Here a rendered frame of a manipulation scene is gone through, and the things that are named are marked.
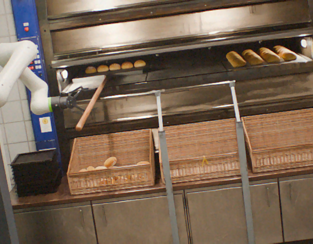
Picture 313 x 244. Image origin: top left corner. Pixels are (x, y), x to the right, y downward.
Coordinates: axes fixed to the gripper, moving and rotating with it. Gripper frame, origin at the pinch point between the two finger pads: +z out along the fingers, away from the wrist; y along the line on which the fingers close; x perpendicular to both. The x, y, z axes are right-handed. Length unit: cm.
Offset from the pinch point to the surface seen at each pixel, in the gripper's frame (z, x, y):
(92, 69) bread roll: -19, -147, -1
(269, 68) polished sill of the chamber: 117, -55, 3
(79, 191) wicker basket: -19, -5, 60
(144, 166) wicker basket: 25, -4, 48
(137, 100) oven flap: 23, -56, 14
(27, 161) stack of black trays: -54, -21, 40
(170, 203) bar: 39, 6, 71
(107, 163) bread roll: -3, -39, 53
